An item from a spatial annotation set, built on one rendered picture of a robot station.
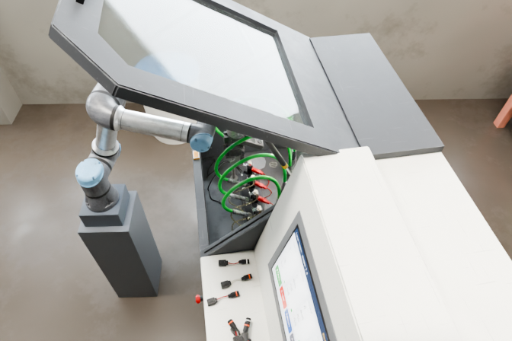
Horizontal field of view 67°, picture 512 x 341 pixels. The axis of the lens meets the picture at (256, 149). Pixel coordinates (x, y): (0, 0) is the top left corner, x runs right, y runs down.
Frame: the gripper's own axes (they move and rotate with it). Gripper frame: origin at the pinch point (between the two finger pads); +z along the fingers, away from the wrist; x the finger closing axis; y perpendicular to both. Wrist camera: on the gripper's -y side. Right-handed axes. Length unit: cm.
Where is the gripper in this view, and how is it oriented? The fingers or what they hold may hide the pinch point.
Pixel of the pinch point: (241, 164)
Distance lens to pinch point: 174.0
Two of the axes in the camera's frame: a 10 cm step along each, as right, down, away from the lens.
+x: 1.7, 7.4, -6.6
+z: -0.2, 6.7, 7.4
